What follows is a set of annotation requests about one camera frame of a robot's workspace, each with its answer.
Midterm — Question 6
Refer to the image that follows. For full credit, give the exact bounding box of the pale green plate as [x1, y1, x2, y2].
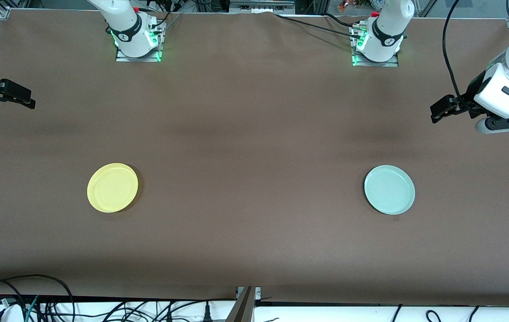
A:
[364, 165, 416, 216]

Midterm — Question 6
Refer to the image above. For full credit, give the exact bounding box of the yellow plate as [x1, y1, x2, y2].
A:
[87, 163, 139, 213]

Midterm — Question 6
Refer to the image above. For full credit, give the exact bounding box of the table cover mat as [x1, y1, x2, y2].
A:
[0, 9, 509, 301]

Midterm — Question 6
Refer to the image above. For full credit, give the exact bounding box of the aluminium profile strut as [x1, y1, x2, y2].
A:
[224, 286, 262, 322]

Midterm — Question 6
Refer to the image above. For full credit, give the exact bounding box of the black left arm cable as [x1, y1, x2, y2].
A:
[442, 0, 479, 112]

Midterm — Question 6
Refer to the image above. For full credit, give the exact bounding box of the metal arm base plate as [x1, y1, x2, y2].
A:
[350, 22, 400, 68]
[115, 20, 165, 63]

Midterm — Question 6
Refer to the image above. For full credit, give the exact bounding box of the black cable across table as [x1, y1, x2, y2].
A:
[274, 13, 365, 41]

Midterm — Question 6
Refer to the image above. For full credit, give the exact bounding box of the black base cable bundle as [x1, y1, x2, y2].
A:
[146, 0, 184, 33]

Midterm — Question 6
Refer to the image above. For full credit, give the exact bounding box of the green cable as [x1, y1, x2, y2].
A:
[24, 295, 39, 322]

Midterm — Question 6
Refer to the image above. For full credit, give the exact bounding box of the grey metal rail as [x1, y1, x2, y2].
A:
[229, 0, 296, 14]

